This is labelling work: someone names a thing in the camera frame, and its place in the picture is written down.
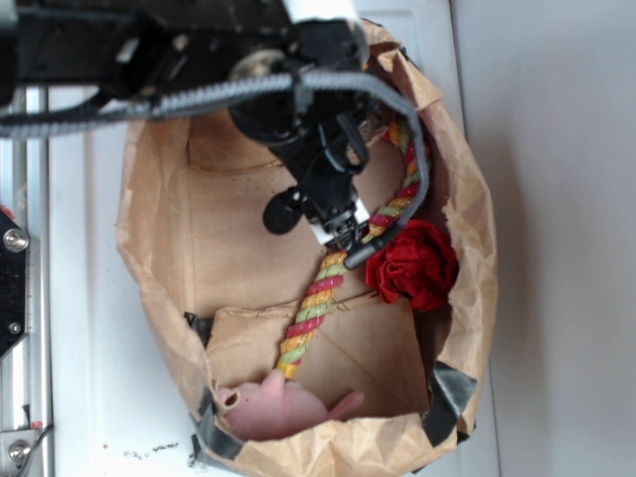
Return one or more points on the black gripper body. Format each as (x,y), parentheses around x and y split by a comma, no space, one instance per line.
(323,159)

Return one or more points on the brown paper bag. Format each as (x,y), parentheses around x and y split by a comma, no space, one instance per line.
(219,292)

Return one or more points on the aluminium frame rail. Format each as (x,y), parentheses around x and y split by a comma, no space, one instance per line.
(27,429)

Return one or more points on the pink plush toy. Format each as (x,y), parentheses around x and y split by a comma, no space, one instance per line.
(277,408)

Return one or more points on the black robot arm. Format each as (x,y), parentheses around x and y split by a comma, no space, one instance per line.
(69,66)

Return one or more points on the red crumpled cloth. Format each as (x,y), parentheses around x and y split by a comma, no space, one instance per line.
(419,264)

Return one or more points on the black metal bracket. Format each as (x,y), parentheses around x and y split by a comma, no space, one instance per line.
(13,286)

